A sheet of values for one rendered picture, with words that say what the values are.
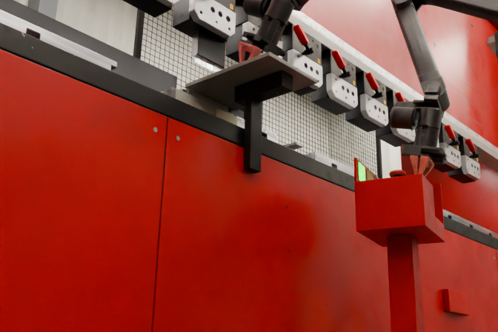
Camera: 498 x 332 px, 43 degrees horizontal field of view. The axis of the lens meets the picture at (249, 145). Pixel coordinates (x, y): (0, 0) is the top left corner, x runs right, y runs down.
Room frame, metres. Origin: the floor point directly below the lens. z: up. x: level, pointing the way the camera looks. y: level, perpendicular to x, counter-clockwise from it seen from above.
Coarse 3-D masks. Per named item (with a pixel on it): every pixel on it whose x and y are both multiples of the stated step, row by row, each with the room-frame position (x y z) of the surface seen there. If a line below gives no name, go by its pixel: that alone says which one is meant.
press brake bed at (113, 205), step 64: (0, 64) 0.93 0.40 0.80; (0, 128) 0.94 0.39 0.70; (64, 128) 1.03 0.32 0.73; (128, 128) 1.13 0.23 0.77; (192, 128) 1.25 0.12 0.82; (0, 192) 0.95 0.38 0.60; (64, 192) 1.04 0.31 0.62; (128, 192) 1.14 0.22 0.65; (192, 192) 1.26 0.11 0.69; (256, 192) 1.40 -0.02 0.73; (320, 192) 1.59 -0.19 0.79; (0, 256) 0.97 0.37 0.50; (64, 256) 1.05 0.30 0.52; (128, 256) 1.15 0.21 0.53; (192, 256) 1.26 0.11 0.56; (256, 256) 1.41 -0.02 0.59; (320, 256) 1.59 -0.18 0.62; (384, 256) 1.82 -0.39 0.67; (448, 256) 2.14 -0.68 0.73; (0, 320) 0.98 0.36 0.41; (64, 320) 1.06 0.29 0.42; (128, 320) 1.15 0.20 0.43; (192, 320) 1.27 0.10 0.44; (256, 320) 1.41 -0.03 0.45; (320, 320) 1.58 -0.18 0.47; (384, 320) 1.81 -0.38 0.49; (448, 320) 2.11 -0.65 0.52
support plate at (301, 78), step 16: (240, 64) 1.28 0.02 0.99; (256, 64) 1.28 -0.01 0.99; (272, 64) 1.27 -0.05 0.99; (288, 64) 1.28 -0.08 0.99; (208, 80) 1.36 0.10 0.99; (224, 80) 1.36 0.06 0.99; (240, 80) 1.36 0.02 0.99; (304, 80) 1.35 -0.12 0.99; (208, 96) 1.45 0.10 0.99; (224, 96) 1.45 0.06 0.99
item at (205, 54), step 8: (200, 32) 1.44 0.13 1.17; (200, 40) 1.45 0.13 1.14; (208, 40) 1.47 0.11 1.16; (216, 40) 1.49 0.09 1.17; (192, 48) 1.45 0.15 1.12; (200, 48) 1.45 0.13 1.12; (208, 48) 1.47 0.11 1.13; (216, 48) 1.49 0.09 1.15; (224, 48) 1.51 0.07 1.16; (200, 56) 1.45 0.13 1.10; (208, 56) 1.47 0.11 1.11; (216, 56) 1.49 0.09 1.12; (224, 56) 1.51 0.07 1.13; (200, 64) 1.46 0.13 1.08; (208, 64) 1.48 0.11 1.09; (216, 64) 1.50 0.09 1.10; (224, 64) 1.51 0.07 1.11
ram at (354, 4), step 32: (320, 0) 1.79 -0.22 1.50; (352, 0) 1.94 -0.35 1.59; (384, 0) 2.11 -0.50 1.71; (352, 32) 1.93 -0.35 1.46; (384, 32) 2.10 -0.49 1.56; (448, 32) 2.54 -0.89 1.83; (480, 32) 2.84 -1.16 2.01; (384, 64) 2.09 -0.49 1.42; (448, 64) 2.52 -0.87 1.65; (480, 64) 2.80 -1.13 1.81; (480, 96) 2.77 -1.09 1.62; (480, 128) 2.74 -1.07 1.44; (480, 160) 2.89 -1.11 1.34
